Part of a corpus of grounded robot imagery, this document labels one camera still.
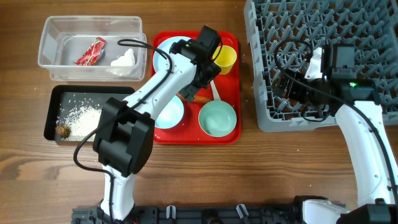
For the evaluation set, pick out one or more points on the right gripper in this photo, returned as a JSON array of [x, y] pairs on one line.
[[293, 91]]

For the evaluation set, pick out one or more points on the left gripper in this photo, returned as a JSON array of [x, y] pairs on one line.
[[213, 70]]

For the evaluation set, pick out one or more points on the orange carrot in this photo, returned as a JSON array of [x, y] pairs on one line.
[[201, 99]]

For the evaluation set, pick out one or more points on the light green bowl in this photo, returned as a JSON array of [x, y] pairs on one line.
[[217, 118]]

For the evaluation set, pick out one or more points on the light blue bowl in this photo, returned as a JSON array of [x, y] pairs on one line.
[[171, 115]]

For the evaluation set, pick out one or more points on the white tissue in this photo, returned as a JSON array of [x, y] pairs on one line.
[[123, 65]]

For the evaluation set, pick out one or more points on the red snack wrapper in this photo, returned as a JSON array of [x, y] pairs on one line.
[[93, 54]]

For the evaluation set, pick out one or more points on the white rice pile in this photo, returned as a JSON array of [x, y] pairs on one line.
[[82, 117]]

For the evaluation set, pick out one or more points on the brown food scrap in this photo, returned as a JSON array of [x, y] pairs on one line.
[[63, 131]]

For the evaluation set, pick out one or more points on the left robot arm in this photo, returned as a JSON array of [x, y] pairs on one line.
[[125, 133]]

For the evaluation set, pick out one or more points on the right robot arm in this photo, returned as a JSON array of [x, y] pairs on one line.
[[331, 80]]

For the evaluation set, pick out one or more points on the grey dishwasher rack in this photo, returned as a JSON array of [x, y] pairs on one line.
[[280, 30]]

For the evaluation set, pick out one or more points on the black waste tray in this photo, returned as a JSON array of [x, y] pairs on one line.
[[62, 93]]

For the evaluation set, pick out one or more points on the yellow plastic cup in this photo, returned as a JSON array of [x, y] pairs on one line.
[[225, 57]]

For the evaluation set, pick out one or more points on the white plastic spoon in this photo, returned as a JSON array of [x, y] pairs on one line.
[[215, 93]]

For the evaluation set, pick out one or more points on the light blue plate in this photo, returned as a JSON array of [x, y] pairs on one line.
[[160, 64]]

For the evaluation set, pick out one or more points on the red serving tray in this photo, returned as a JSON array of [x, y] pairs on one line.
[[188, 131]]

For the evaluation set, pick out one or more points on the clear plastic bin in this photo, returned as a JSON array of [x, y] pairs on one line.
[[66, 38]]

